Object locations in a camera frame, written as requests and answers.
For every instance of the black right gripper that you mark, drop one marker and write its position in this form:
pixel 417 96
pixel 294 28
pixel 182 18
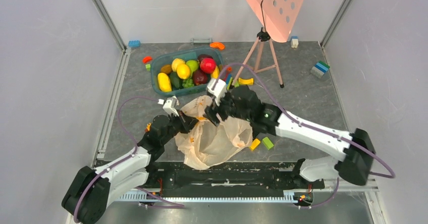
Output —
pixel 220 109

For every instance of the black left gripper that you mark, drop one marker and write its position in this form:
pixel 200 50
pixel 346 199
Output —
pixel 188 123

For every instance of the translucent banana print plastic bag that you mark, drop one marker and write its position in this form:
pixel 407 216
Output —
pixel 207 145

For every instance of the dark red fake apple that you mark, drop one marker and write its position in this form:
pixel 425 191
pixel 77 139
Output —
pixel 199 77

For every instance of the orange fake fruit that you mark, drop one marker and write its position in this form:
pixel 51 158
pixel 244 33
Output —
pixel 183 71

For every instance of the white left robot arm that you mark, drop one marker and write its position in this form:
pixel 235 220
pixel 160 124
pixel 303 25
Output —
pixel 93 190

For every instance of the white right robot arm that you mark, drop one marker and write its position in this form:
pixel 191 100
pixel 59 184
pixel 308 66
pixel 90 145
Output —
pixel 350 155

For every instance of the small yellow fake mango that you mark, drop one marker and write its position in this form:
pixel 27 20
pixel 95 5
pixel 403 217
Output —
pixel 215 74

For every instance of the large yellow fake mango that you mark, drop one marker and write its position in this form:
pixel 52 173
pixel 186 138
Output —
pixel 164 82

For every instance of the dark green fake avocado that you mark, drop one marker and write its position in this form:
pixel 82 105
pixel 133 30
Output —
pixel 176 81

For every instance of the green fake grapes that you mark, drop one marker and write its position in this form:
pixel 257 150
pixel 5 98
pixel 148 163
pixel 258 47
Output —
pixel 188 83

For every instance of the brown fake kiwi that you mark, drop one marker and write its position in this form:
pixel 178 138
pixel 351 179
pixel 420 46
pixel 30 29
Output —
pixel 167 69

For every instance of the green fake pear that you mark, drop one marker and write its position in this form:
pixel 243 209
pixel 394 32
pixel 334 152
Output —
pixel 193 65

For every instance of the dark red fake fruit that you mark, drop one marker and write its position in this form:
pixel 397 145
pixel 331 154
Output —
pixel 201 57

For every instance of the yellow fake lemon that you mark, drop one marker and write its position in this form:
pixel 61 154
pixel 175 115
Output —
pixel 175 63

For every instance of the orange red toy brick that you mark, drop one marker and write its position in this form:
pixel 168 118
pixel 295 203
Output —
pixel 148 127

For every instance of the yellow arch toy brick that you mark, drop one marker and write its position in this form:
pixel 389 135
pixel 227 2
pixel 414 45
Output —
pixel 242 81

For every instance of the red blue green brick stack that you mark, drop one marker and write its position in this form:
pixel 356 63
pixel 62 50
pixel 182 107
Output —
pixel 229 81

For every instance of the orange curved toy brick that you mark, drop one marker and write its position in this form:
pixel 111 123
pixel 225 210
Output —
pixel 217 45

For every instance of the teal plastic basket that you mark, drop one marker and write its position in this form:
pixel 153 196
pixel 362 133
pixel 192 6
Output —
pixel 189 54

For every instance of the red curved toy brick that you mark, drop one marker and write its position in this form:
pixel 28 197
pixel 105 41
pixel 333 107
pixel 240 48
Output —
pixel 147 59

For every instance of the white toy brick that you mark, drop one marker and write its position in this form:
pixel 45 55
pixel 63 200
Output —
pixel 294 42

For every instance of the stacked grey blue green bricks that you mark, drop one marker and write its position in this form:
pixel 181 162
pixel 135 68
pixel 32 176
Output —
pixel 320 69

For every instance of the blue toy brick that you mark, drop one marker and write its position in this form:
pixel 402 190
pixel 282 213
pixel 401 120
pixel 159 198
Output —
pixel 134 43

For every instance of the pink perforated board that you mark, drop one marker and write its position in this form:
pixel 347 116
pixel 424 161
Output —
pixel 277 16

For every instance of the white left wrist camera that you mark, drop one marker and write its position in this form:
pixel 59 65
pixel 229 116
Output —
pixel 169 106

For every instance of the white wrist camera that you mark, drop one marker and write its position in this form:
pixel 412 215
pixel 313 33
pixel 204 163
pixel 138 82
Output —
pixel 216 89
pixel 169 106

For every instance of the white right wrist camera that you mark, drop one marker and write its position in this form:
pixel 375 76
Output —
pixel 216 89

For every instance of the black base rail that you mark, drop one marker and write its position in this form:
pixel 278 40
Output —
pixel 229 179

